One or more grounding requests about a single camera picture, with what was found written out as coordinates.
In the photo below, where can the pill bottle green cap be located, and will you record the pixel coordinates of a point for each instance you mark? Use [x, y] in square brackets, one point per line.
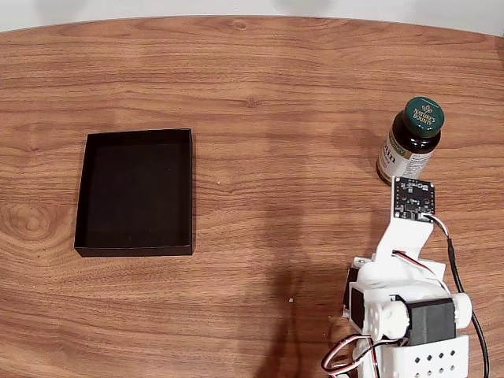
[413, 138]

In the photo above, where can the black open box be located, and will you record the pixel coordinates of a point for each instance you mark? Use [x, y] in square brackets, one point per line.
[134, 193]

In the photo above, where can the camera board on white mount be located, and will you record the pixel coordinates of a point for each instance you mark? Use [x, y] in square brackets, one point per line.
[413, 199]

